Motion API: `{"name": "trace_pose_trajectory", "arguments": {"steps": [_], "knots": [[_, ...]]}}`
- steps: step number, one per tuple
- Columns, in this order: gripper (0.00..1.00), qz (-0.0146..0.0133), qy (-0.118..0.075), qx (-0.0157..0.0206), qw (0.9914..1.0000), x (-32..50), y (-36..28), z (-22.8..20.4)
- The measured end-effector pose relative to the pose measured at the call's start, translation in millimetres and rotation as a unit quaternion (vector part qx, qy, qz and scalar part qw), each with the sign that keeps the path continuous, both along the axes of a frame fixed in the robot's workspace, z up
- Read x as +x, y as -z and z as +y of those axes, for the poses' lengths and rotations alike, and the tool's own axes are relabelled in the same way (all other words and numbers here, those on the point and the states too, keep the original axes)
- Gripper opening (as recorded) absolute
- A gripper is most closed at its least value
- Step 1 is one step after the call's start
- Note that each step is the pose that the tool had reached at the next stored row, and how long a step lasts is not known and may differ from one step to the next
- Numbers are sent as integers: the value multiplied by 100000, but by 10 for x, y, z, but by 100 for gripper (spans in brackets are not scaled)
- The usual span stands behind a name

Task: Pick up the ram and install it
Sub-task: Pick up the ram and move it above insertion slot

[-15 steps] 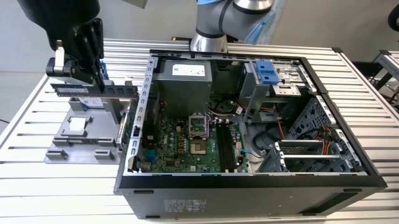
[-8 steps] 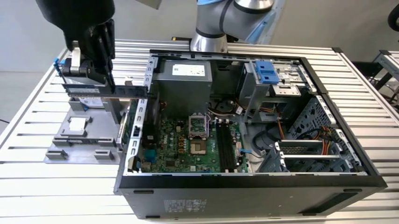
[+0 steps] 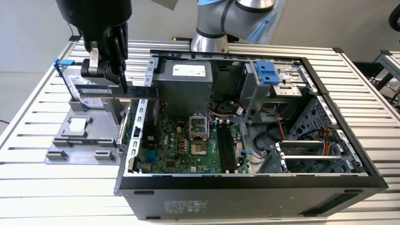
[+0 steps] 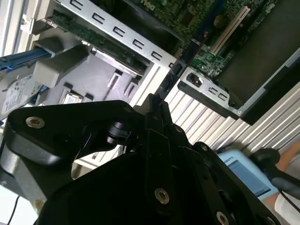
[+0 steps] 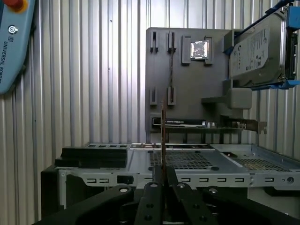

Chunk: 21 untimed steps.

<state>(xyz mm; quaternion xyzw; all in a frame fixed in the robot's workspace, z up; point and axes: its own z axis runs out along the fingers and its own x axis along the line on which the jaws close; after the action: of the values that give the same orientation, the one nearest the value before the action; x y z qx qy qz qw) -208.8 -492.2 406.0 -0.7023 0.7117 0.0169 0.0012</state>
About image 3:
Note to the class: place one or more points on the small black yellow plug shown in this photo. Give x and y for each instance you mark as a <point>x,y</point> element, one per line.
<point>181,39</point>

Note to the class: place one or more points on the black case fan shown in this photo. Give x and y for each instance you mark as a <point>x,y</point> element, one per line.
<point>151,122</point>

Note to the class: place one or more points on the grey metal disk bay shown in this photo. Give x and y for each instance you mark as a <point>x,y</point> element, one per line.
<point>300,143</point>

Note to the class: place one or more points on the CPU socket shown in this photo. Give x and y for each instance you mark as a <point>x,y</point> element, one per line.
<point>199,147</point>

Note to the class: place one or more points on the silver CPU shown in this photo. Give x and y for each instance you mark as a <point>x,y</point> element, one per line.
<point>77,123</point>

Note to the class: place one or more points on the hard disk blue carrier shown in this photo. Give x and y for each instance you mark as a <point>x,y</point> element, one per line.
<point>71,86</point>

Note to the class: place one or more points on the grey power supply unit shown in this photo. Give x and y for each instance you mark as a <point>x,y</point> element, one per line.
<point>184,96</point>

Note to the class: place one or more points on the metal drive cage blue latches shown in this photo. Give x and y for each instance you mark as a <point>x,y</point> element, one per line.
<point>265,75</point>

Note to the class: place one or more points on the metal frame table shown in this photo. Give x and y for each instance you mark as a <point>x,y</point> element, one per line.
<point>388,59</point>

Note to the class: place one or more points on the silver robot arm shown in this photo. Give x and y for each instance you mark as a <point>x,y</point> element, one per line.
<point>212,23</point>

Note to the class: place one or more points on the green motherboard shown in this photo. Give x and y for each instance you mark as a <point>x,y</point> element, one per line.
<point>200,164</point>

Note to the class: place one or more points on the grey parts rack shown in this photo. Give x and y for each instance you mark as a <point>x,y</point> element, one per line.
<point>100,126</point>

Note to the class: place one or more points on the RAM slot white clips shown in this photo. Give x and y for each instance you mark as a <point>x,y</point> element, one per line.
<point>225,146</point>
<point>232,146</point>

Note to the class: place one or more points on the black PC case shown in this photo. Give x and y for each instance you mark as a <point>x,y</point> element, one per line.
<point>219,201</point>

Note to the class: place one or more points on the light blue connector tab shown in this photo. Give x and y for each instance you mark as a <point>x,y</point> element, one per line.
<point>245,151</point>

